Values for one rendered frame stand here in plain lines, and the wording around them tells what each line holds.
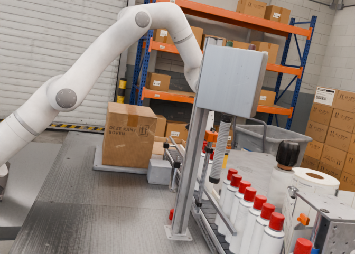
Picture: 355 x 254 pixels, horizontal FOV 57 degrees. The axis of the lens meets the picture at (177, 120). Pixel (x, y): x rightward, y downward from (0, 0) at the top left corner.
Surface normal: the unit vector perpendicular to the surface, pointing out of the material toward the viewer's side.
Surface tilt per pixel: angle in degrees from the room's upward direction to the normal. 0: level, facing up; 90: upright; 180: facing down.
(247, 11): 91
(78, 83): 70
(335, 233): 90
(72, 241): 0
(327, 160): 91
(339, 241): 90
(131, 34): 127
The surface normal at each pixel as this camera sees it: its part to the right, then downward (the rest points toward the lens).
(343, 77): -0.93, -0.10
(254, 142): -0.79, 0.04
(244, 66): -0.39, 0.11
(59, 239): 0.17, -0.97
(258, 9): 0.26, 0.23
